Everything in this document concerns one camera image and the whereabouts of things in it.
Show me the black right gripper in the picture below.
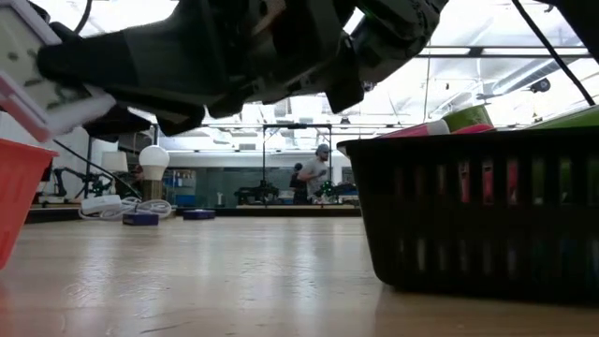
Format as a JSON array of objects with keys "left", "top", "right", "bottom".
[{"left": 118, "top": 0, "right": 367, "bottom": 138}]

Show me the orange plastic basket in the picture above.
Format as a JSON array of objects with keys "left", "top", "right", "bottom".
[{"left": 0, "top": 137, "right": 61, "bottom": 271}]

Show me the pinkish red wall charger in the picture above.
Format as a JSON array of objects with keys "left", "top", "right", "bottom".
[{"left": 375, "top": 118, "right": 451, "bottom": 140}]

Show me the light green wall charger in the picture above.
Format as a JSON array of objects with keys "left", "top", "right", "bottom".
[{"left": 441, "top": 103, "right": 495, "bottom": 134}]

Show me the black plastic basket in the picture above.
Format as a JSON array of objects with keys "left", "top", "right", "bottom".
[{"left": 335, "top": 127, "right": 599, "bottom": 306}]

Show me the white lamp shade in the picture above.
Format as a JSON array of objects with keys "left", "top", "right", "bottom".
[{"left": 99, "top": 151, "right": 129, "bottom": 173}]

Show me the white light bulb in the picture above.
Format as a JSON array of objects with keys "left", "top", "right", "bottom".
[{"left": 138, "top": 144, "right": 171, "bottom": 203}]

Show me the white power adapter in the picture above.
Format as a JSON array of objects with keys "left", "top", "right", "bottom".
[{"left": 80, "top": 194, "right": 124, "bottom": 216}]

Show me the flat dark blue disc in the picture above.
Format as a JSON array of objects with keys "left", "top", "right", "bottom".
[{"left": 183, "top": 209, "right": 217, "bottom": 222}]

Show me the dark blue small box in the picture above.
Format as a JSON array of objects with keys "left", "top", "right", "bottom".
[{"left": 122, "top": 212, "right": 161, "bottom": 227}]

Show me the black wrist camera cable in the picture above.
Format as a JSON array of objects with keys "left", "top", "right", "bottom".
[{"left": 74, "top": 0, "right": 95, "bottom": 35}]

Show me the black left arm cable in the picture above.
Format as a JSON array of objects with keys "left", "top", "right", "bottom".
[{"left": 51, "top": 139, "right": 141, "bottom": 201}]

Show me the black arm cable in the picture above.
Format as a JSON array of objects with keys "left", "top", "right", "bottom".
[
  {"left": 51, "top": 139, "right": 141, "bottom": 201},
  {"left": 511, "top": 0, "right": 597, "bottom": 108}
]

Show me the white coiled cable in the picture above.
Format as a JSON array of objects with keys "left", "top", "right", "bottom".
[{"left": 78, "top": 196, "right": 174, "bottom": 222}]

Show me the black background rig frame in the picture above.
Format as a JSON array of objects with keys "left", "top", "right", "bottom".
[{"left": 260, "top": 123, "right": 334, "bottom": 207}]

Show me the thin hanging cable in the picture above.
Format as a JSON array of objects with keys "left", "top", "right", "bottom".
[{"left": 420, "top": 55, "right": 432, "bottom": 125}]

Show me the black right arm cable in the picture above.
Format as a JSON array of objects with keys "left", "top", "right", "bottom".
[{"left": 511, "top": 0, "right": 597, "bottom": 108}]

